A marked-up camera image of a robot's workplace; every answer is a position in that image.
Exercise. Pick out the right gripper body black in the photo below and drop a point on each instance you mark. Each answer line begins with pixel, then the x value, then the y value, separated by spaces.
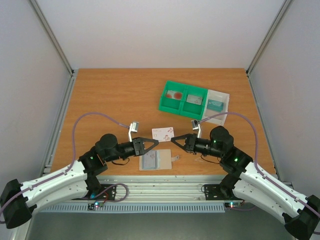
pixel 190 143

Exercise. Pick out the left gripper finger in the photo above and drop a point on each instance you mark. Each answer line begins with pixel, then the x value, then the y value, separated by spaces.
pixel 146 150
pixel 148 142

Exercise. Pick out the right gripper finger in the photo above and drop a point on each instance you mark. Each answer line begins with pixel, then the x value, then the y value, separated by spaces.
pixel 181 137
pixel 184 145

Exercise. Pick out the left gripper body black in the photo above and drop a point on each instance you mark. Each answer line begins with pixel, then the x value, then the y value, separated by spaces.
pixel 137 146

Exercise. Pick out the white red floral card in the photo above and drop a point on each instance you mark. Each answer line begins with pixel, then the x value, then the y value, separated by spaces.
pixel 163 134

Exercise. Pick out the white card holder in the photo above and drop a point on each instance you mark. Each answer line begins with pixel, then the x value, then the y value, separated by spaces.
pixel 165 160

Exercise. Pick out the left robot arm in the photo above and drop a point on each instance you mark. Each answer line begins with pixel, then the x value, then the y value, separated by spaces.
pixel 20 200

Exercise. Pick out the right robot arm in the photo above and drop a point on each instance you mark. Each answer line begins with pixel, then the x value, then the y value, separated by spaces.
pixel 248 181

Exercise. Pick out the grey card in bin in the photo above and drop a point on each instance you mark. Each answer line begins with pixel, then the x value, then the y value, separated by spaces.
pixel 194 99

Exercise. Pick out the teal card in bin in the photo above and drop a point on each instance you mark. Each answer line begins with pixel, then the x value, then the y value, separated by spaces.
pixel 215 105

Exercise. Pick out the red patterned card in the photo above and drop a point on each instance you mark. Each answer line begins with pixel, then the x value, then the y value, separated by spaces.
pixel 171 94

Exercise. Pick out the green bin middle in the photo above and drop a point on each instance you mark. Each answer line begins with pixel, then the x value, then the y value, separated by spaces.
pixel 191 110

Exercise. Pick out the green bin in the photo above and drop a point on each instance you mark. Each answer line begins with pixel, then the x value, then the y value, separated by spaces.
pixel 191 110
pixel 171 105

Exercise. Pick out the green bin left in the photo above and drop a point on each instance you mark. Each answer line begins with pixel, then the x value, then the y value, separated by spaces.
pixel 171 105

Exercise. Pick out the white bin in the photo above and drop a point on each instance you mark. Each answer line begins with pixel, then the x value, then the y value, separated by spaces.
pixel 215 95

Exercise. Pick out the right circuit board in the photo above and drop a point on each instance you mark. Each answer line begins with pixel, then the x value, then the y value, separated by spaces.
pixel 234 204

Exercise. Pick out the circuit board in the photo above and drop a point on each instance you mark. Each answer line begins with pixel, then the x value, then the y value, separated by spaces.
pixel 96 205
pixel 234 204

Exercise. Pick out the left circuit board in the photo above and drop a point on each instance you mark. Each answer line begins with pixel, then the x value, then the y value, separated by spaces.
pixel 96 205

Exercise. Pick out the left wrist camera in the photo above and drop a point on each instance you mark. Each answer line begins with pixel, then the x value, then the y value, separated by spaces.
pixel 133 128

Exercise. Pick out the aluminium front rail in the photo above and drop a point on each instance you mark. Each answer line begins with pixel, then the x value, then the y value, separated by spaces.
pixel 129 189

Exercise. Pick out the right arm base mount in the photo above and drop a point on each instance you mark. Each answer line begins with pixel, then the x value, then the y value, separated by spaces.
pixel 217 192

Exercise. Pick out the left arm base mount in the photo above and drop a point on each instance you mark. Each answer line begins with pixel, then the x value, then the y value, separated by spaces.
pixel 106 191

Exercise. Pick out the grey slotted cable duct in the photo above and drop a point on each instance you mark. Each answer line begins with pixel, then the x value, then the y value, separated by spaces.
pixel 135 208

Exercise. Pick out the left aluminium frame post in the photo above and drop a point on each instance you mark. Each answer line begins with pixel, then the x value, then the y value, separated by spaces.
pixel 48 30

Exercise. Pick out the aluminium frame post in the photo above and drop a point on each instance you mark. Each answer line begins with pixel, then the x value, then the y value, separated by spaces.
pixel 269 35
pixel 48 30

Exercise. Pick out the right aluminium frame post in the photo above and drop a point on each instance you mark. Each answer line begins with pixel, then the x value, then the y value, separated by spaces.
pixel 269 35

